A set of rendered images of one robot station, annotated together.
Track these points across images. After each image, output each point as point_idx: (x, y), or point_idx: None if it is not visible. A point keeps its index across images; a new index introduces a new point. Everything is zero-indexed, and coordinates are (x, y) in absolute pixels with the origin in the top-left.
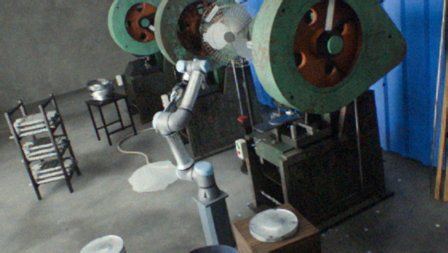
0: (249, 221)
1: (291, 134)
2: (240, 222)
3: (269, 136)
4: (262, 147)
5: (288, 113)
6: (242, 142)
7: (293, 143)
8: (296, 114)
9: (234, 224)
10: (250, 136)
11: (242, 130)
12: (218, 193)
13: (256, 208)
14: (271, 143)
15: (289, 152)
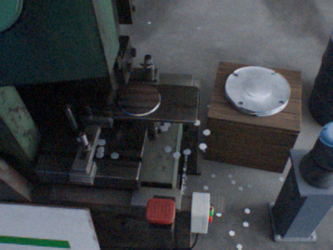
0: (276, 119)
1: (153, 72)
2: (288, 126)
3: (149, 152)
4: (197, 123)
5: (91, 111)
6: (202, 194)
7: (157, 82)
8: (41, 155)
9: (299, 127)
10: (174, 190)
11: (175, 216)
12: (308, 152)
13: (215, 210)
14: (172, 124)
15: (177, 81)
